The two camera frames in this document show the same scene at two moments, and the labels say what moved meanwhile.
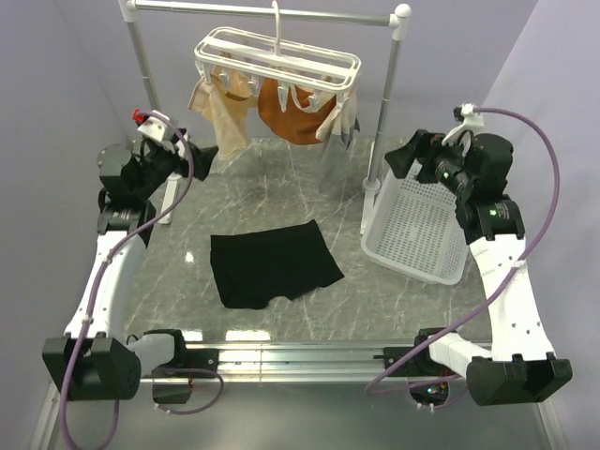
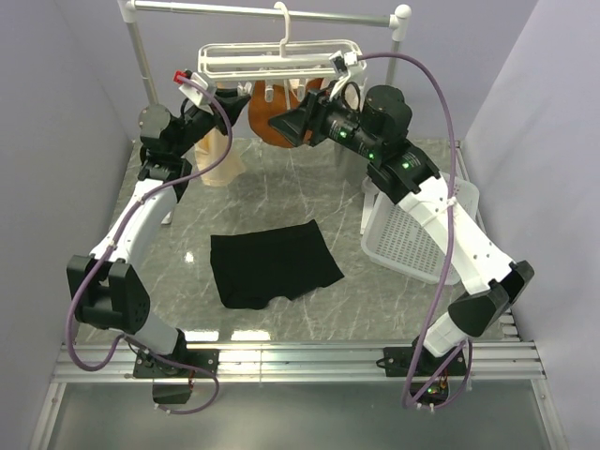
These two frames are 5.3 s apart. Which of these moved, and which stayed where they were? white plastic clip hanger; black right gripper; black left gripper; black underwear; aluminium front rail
Moved: black left gripper; white plastic clip hanger; black right gripper
Stayed: black underwear; aluminium front rail
